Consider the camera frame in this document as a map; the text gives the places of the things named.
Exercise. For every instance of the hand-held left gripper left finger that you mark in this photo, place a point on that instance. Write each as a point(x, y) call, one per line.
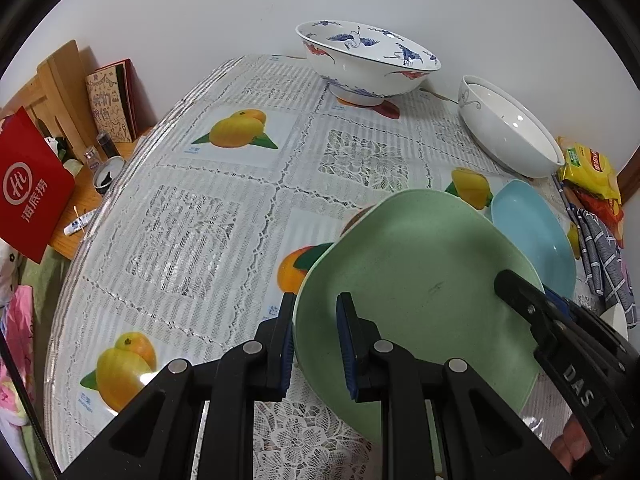
point(288, 360)

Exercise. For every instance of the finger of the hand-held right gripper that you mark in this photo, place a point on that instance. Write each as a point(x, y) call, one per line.
point(525, 300)
point(590, 327)

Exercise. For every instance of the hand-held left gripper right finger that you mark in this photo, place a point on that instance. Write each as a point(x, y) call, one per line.
point(346, 350)

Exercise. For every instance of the white bowl with grey pattern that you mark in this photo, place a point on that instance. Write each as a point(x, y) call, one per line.
point(616, 322)
point(505, 145)

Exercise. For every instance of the light blue plate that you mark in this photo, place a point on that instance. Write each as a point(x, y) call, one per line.
point(535, 230)

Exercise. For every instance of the green plate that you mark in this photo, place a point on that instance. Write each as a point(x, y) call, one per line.
point(425, 270)

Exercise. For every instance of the small brown bowl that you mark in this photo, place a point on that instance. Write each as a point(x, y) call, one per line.
point(356, 220)

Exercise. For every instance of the person's right hand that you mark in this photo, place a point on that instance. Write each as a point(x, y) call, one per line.
point(575, 445)

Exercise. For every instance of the grey checked cloth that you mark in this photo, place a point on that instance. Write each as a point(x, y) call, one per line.
point(602, 255)

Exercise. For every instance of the red snack bag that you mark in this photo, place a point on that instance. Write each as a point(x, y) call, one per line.
point(605, 212)

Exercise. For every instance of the fruit print lace tablecloth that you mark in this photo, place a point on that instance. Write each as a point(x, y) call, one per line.
point(200, 240)

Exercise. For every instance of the yellow snack bag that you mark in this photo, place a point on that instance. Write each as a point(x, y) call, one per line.
point(590, 165)

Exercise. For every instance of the white tube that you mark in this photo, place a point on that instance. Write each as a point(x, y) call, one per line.
point(77, 223)

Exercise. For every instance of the wooden side table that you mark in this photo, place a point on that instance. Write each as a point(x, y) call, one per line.
point(82, 205)

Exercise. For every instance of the open tin can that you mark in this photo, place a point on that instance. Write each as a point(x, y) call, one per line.
point(107, 175)

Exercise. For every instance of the pink cloth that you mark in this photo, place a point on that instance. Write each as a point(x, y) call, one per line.
point(17, 355)

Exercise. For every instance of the large bowl with crane print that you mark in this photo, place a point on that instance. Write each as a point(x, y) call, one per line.
point(360, 70)

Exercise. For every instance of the small dark bottle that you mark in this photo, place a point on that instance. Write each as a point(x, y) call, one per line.
point(105, 145)

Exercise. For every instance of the red paper bag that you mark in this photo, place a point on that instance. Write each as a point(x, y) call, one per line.
point(30, 190)

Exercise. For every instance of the brown patterned book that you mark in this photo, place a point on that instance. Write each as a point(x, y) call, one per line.
point(107, 105)

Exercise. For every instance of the red book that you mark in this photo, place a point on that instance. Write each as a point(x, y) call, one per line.
point(129, 90)

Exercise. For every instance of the wooden chair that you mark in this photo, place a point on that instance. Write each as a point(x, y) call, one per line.
point(60, 85)

